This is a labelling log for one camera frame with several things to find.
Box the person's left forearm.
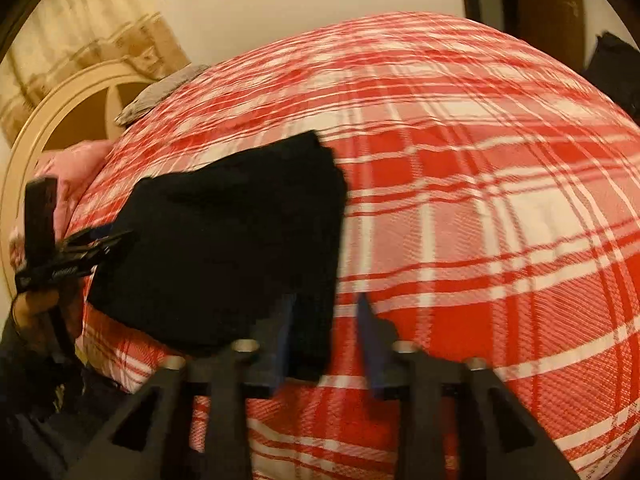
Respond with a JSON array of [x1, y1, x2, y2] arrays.
[[0, 310, 56, 411]]

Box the cream and brown headboard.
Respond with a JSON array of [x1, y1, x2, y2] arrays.
[[0, 57, 166, 306]]

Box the grey patterned pillow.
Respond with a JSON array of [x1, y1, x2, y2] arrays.
[[115, 64, 211, 126]]

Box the black pants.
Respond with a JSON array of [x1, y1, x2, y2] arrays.
[[87, 130, 349, 383]]

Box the pink pillow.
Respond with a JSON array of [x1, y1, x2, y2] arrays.
[[10, 139, 116, 271]]

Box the brown wooden door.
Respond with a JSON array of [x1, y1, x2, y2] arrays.
[[505, 0, 586, 73]]

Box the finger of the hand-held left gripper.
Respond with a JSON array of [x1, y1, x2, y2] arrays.
[[70, 231, 136, 275], [61, 226, 116, 252]]

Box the person's dark clothing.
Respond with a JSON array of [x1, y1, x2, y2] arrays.
[[0, 340, 133, 480]]

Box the black bag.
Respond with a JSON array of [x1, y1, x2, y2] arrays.
[[582, 31, 640, 121]]

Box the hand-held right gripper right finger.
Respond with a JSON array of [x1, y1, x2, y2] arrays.
[[356, 292, 581, 480]]

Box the person's left hand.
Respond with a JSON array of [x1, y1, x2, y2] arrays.
[[12, 287, 83, 341]]

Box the beige floral curtain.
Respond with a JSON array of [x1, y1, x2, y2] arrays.
[[0, 0, 191, 146]]

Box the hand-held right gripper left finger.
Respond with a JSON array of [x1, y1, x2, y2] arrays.
[[65, 292, 301, 480]]

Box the red plaid bed sheet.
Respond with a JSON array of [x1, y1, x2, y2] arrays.
[[65, 10, 640, 480]]

